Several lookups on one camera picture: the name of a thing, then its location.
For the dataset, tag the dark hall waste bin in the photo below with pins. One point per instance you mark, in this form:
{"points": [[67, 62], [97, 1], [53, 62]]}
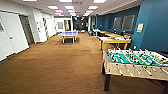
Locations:
{"points": [[90, 33]]}

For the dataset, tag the blue ping pong table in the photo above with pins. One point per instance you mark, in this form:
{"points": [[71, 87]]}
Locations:
{"points": [[68, 33]]}

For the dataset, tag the yellow legged game table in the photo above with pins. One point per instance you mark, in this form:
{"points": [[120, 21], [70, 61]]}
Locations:
{"points": [[115, 40]]}

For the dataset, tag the interior glass window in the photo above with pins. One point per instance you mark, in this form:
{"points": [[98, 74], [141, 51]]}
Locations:
{"points": [[117, 22], [128, 22]]}

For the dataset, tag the foosball table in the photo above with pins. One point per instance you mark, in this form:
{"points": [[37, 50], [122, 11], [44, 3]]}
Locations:
{"points": [[136, 61]]}

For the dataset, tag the grey hall door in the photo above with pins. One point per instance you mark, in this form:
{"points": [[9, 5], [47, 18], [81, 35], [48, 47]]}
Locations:
{"points": [[27, 30]]}

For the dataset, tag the yellow wall sign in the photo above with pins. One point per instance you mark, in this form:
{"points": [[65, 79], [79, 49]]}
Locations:
{"points": [[140, 27]]}

